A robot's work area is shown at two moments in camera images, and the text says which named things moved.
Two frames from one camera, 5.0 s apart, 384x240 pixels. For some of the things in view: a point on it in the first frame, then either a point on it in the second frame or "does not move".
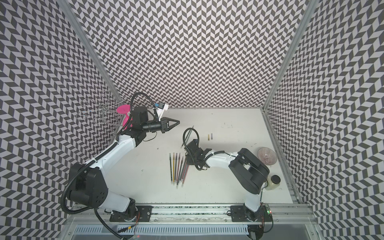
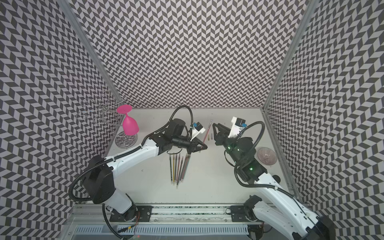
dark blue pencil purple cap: [180, 168] does not move
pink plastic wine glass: [125, 109] does not move
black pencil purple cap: [176, 166] does not move
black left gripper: [164, 122] to [194, 143]
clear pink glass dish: [267, 156] does not move
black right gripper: [189, 158] to [223, 135]
